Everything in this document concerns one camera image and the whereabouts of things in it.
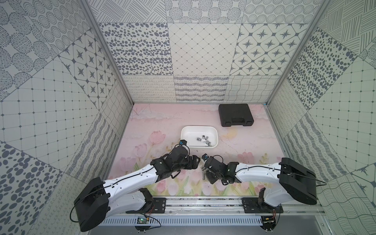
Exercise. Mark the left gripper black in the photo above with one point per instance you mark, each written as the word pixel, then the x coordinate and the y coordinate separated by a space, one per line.
pixel 190 161

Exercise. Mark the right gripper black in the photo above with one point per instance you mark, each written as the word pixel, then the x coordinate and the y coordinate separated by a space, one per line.
pixel 210 178

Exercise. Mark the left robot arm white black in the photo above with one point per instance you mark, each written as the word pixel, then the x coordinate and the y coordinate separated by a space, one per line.
pixel 101 199

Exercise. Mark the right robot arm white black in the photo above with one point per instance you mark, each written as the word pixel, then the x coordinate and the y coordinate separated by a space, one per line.
pixel 290 180

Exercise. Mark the white plastic storage box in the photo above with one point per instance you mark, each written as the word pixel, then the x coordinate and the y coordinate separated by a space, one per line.
pixel 190 133

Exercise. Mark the black plastic tool case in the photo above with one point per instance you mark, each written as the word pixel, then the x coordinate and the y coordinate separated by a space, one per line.
pixel 235 114

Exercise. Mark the right circuit board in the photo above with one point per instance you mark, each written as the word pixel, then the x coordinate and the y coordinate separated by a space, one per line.
pixel 268 220

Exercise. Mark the circuit board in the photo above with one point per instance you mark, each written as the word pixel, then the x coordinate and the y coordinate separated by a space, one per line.
pixel 268 220
pixel 142 220

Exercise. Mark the left circuit board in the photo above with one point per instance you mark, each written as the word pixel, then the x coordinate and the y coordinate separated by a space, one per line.
pixel 142 220

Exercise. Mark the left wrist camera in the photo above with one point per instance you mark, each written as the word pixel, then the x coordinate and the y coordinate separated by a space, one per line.
pixel 183 143

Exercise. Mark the aluminium rail frame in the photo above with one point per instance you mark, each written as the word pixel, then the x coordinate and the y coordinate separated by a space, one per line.
pixel 226 205

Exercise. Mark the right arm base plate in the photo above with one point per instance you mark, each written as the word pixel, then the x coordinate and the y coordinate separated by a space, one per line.
pixel 261 205

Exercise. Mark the white vented cable duct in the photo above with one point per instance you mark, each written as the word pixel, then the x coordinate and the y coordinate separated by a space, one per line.
pixel 246 220

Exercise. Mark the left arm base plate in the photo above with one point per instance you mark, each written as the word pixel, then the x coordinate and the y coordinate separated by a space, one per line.
pixel 157 205

